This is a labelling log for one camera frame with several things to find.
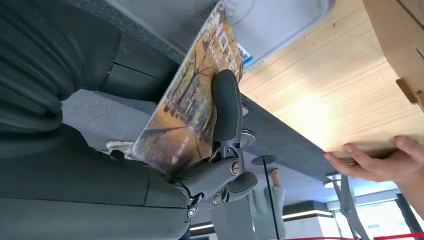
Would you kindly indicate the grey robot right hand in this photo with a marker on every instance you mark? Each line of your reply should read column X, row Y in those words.
column 82, row 192

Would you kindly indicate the standing person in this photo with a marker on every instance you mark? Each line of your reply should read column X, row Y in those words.
column 268, row 202

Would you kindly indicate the cardboard card organizer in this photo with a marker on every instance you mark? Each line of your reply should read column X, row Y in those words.
column 397, row 39

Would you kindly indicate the red barrier belt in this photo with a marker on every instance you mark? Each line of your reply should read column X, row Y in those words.
column 397, row 236

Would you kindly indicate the chrome stanchion base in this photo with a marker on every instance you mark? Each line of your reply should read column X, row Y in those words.
column 247, row 137

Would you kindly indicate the black stanchion post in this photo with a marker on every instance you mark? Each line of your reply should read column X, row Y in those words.
column 263, row 160

